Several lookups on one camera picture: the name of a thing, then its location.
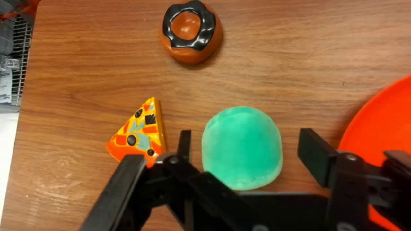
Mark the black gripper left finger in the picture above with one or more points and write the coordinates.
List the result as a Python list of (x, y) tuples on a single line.
[(187, 192)]

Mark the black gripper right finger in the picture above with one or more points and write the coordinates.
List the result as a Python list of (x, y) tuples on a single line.
[(350, 187)]

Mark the green ball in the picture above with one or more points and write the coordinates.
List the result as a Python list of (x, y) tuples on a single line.
[(241, 148)]

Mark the orange plastic plate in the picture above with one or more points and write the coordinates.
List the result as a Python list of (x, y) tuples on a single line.
[(385, 123)]

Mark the toy pizza slice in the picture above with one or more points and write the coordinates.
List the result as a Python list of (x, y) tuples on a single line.
[(138, 135)]

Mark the chocolate glazed toy donut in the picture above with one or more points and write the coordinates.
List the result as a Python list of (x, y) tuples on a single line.
[(173, 47)]

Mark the brown wooden table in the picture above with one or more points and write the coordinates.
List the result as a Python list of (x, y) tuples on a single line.
[(277, 64)]

